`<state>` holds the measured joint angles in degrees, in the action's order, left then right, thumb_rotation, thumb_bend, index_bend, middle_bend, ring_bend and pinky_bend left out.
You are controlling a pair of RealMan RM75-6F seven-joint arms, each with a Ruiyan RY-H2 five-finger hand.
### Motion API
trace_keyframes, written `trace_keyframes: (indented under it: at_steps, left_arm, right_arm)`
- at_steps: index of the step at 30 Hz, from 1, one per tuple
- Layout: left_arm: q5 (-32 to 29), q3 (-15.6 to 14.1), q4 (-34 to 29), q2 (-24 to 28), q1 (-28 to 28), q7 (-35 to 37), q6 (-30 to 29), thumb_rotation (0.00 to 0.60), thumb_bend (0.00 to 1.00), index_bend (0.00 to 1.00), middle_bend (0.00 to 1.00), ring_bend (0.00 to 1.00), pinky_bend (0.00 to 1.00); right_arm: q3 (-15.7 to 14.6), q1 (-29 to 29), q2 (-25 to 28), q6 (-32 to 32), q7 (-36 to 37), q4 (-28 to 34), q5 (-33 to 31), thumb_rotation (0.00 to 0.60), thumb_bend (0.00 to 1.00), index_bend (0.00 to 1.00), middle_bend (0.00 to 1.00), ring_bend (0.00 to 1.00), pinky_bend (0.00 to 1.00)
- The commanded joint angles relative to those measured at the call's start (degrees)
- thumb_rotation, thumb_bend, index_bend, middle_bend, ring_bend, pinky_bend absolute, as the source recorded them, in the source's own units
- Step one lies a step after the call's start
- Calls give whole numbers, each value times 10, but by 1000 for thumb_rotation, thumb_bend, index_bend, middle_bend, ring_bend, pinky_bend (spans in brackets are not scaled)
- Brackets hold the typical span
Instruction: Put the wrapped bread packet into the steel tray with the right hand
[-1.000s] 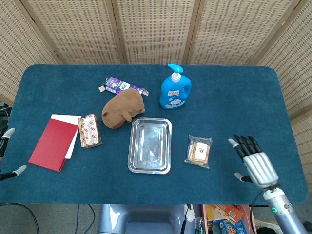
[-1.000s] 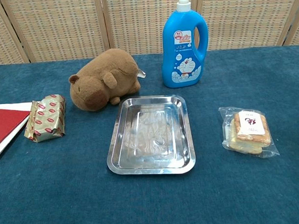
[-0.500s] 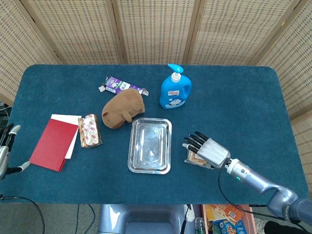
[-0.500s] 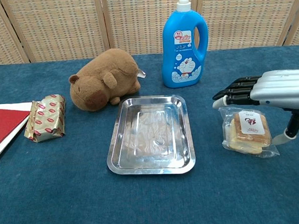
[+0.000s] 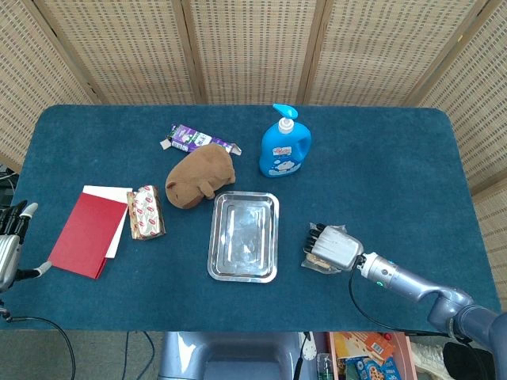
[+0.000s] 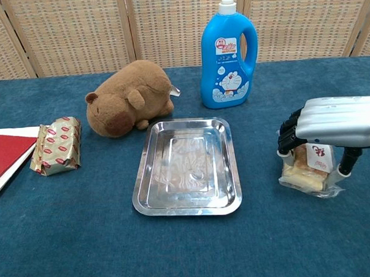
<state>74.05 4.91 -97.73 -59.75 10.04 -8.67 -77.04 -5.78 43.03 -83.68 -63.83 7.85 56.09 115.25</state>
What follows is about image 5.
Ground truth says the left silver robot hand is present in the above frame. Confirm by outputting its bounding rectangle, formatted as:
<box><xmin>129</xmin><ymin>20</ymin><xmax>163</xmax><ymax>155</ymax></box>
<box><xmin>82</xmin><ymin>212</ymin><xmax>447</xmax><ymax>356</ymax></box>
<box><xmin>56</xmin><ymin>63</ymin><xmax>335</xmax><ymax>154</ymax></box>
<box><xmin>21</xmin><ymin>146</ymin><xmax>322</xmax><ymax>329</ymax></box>
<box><xmin>0</xmin><ymin>202</ymin><xmax>53</xmax><ymax>293</ymax></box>

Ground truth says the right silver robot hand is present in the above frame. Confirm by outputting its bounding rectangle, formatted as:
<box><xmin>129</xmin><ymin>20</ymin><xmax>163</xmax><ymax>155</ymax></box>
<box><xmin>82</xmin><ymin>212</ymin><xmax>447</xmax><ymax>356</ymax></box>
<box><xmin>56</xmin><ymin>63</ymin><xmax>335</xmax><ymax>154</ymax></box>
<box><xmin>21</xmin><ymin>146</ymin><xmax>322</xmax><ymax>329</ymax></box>
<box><xmin>303</xmin><ymin>222</ymin><xmax>364</xmax><ymax>272</ymax></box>

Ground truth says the bread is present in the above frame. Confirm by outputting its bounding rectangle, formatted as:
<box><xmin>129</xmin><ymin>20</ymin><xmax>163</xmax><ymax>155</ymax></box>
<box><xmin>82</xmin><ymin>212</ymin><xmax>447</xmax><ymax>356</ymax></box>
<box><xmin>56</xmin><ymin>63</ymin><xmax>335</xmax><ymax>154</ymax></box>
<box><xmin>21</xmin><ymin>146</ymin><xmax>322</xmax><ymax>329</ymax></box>
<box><xmin>301</xmin><ymin>222</ymin><xmax>349</xmax><ymax>276</ymax></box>

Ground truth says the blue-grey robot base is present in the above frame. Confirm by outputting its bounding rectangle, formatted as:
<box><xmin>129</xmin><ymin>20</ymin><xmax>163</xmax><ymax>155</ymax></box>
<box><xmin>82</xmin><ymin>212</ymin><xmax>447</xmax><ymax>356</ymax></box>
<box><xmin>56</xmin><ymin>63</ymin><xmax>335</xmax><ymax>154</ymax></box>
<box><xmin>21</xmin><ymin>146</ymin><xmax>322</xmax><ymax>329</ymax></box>
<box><xmin>157</xmin><ymin>331</ymin><xmax>314</xmax><ymax>380</ymax></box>

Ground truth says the stainless steel tray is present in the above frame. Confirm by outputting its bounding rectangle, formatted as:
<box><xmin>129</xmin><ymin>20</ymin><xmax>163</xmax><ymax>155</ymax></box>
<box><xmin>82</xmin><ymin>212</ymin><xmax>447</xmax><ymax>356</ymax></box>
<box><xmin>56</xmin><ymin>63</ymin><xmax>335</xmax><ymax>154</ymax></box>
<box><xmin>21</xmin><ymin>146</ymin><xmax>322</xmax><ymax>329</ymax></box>
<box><xmin>207</xmin><ymin>191</ymin><xmax>280</xmax><ymax>284</ymax></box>

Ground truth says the blue table cloth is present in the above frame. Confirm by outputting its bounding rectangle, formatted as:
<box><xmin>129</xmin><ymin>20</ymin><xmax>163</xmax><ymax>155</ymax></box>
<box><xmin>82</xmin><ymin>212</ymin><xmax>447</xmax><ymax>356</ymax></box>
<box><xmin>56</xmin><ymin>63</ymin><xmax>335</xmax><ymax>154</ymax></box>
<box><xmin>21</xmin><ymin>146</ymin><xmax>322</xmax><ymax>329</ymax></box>
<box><xmin>0</xmin><ymin>104</ymin><xmax>501</xmax><ymax>333</ymax></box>

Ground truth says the red folder with white paper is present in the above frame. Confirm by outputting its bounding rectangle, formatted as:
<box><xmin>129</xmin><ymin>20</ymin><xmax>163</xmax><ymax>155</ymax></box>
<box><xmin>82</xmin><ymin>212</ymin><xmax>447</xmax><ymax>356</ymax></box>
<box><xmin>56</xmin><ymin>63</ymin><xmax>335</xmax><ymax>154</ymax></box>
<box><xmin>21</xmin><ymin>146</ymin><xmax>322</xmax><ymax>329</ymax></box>
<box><xmin>47</xmin><ymin>184</ymin><xmax>134</xmax><ymax>280</ymax></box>

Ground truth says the blue pump soap bottle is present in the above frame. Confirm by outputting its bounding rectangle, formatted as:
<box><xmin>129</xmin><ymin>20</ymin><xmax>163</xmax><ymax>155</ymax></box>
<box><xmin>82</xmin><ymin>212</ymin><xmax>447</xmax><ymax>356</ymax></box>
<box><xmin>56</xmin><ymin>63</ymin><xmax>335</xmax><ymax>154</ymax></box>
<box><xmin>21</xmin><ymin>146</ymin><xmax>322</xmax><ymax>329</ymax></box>
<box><xmin>259</xmin><ymin>103</ymin><xmax>312</xmax><ymax>177</ymax></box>

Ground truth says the pink box of snack packages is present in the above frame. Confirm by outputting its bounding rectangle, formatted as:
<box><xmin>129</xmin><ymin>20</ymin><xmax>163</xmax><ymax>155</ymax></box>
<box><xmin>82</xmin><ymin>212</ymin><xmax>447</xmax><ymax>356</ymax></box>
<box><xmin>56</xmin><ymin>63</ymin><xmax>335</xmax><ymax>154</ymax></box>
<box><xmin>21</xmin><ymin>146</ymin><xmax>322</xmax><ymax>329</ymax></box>
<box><xmin>326</xmin><ymin>331</ymin><xmax>417</xmax><ymax>380</ymax></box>

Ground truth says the red-patterned wrapped snack bar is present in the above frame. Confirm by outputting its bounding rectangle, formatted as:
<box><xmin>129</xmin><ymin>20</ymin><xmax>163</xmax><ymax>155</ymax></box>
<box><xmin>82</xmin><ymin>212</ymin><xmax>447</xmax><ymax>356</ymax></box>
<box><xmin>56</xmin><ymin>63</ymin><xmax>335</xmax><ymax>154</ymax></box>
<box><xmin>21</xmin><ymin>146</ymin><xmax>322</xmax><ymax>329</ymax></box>
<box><xmin>126</xmin><ymin>184</ymin><xmax>167</xmax><ymax>241</ymax></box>

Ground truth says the white mesh bag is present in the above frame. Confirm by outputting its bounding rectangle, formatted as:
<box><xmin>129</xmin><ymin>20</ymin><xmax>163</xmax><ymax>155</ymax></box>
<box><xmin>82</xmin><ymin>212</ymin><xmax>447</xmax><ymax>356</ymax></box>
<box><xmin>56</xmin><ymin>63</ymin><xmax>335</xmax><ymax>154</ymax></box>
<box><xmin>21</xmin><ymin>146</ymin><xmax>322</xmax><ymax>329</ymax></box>
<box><xmin>410</xmin><ymin>340</ymin><xmax>452</xmax><ymax>380</ymax></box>

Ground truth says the brown capybara plush toy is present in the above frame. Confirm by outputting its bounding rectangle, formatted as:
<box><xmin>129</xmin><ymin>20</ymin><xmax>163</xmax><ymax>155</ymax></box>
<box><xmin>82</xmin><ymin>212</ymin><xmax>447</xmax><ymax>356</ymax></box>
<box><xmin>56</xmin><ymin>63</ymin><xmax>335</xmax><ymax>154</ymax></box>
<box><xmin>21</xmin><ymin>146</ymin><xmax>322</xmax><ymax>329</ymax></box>
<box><xmin>165</xmin><ymin>142</ymin><xmax>237</xmax><ymax>209</ymax></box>

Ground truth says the purple milk carton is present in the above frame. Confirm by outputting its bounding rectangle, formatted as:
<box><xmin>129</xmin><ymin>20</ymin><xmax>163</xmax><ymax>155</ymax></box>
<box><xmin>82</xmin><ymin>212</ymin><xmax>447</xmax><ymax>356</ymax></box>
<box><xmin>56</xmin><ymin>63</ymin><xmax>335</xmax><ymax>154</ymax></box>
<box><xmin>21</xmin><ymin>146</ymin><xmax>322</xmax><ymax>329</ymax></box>
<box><xmin>159</xmin><ymin>123</ymin><xmax>243</xmax><ymax>157</ymax></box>

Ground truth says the woven bamboo folding screen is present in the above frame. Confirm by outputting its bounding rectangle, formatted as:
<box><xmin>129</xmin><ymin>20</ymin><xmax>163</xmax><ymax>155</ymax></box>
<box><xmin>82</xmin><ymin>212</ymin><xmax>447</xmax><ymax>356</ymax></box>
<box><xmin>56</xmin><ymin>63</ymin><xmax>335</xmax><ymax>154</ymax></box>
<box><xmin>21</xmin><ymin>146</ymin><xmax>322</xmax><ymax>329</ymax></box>
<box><xmin>0</xmin><ymin>0</ymin><xmax>507</xmax><ymax>302</ymax></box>

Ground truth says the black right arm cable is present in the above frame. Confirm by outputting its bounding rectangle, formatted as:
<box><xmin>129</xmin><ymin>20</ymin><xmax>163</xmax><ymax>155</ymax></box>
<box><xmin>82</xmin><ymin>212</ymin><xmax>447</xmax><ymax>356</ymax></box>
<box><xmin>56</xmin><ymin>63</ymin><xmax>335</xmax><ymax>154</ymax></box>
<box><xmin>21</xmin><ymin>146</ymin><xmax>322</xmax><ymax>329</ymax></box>
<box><xmin>348</xmin><ymin>256</ymin><xmax>472</xmax><ymax>344</ymax></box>

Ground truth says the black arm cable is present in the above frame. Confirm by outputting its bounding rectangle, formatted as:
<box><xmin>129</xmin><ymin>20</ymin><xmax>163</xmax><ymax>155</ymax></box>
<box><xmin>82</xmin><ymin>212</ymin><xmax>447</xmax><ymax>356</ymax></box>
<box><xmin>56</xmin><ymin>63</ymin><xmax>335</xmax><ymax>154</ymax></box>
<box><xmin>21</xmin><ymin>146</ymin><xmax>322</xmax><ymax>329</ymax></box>
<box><xmin>0</xmin><ymin>300</ymin><xmax>77</xmax><ymax>380</ymax></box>
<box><xmin>348</xmin><ymin>256</ymin><xmax>472</xmax><ymax>344</ymax></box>

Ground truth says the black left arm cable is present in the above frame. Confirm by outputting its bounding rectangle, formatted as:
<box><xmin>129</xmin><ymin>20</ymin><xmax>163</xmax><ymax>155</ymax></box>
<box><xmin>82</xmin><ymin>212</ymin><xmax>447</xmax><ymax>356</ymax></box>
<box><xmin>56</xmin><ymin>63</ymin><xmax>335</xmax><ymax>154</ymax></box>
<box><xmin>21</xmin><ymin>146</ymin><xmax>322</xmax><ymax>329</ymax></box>
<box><xmin>0</xmin><ymin>300</ymin><xmax>77</xmax><ymax>380</ymax></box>

